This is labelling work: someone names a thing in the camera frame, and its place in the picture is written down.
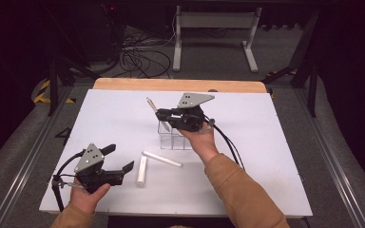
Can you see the metal floor rail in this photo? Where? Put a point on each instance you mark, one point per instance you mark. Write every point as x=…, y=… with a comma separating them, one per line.
x=332, y=164
x=28, y=164

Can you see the yellow black hazard tape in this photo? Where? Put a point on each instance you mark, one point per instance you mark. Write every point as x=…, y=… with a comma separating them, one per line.
x=41, y=93

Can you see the person's right hand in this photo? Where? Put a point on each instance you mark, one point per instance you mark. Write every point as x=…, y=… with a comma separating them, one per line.
x=201, y=142

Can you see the person's left hand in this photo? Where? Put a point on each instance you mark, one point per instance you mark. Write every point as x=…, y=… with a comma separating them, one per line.
x=87, y=199

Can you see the clear plastic organizer box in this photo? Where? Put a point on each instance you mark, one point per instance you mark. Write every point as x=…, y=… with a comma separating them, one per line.
x=177, y=142

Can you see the brown round table grommet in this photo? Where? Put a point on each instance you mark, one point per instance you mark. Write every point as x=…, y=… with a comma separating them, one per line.
x=213, y=90

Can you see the slim white pen blue ends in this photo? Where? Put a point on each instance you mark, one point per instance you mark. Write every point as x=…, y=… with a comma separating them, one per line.
x=161, y=158

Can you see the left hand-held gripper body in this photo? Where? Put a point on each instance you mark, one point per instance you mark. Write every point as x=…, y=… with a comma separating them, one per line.
x=90, y=158

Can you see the black metal stand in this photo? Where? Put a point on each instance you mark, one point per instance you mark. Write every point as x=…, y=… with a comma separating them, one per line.
x=312, y=91
x=53, y=88

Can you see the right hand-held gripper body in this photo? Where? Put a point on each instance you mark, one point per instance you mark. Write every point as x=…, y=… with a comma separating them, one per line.
x=187, y=118

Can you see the thick white tube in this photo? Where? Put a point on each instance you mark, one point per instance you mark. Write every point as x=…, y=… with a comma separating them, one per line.
x=141, y=172

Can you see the white metal stand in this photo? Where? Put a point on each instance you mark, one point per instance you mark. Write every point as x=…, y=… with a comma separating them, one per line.
x=215, y=20

